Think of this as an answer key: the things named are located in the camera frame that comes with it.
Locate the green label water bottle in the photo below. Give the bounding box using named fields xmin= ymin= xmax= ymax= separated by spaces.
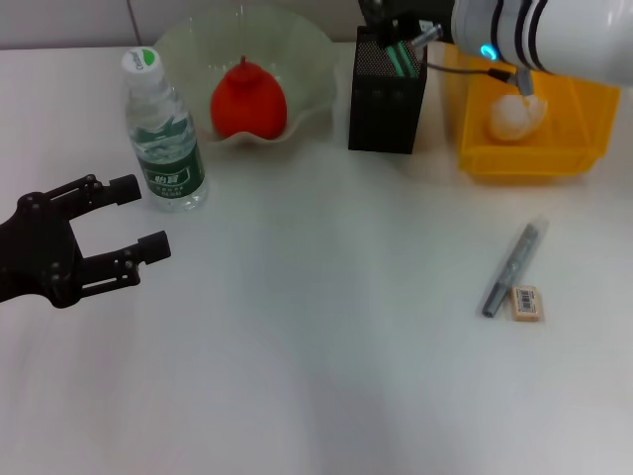
xmin=122 ymin=47 xmax=209 ymax=214

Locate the beige eraser with barcode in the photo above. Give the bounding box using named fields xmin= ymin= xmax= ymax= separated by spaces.
xmin=508 ymin=285 xmax=548 ymax=323

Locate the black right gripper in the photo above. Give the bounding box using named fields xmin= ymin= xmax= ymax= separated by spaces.
xmin=358 ymin=0 xmax=456 ymax=48

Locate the translucent wavy fruit plate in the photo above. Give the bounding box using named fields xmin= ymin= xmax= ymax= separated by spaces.
xmin=150 ymin=4 xmax=340 ymax=149

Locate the white paper ball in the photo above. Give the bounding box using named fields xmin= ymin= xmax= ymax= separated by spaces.
xmin=487 ymin=93 xmax=550 ymax=143

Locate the yellow plastic bin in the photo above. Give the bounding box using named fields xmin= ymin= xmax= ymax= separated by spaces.
xmin=442 ymin=42 xmax=622 ymax=180

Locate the green utility knife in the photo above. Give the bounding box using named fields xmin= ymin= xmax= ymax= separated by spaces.
xmin=384 ymin=40 xmax=420 ymax=79

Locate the grey pen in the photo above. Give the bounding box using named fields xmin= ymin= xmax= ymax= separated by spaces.
xmin=482 ymin=213 xmax=549 ymax=318

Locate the right gripper grey cable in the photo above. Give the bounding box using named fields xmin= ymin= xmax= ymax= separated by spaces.
xmin=409 ymin=23 xmax=539 ymax=99

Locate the black mesh pen holder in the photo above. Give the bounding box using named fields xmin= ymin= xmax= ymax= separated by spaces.
xmin=347 ymin=25 xmax=429 ymax=155

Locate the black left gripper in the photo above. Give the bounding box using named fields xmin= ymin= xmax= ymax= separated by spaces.
xmin=0 ymin=172 xmax=173 ymax=309

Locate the red orange fruit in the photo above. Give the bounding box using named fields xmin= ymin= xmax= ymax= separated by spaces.
xmin=210 ymin=54 xmax=289 ymax=140

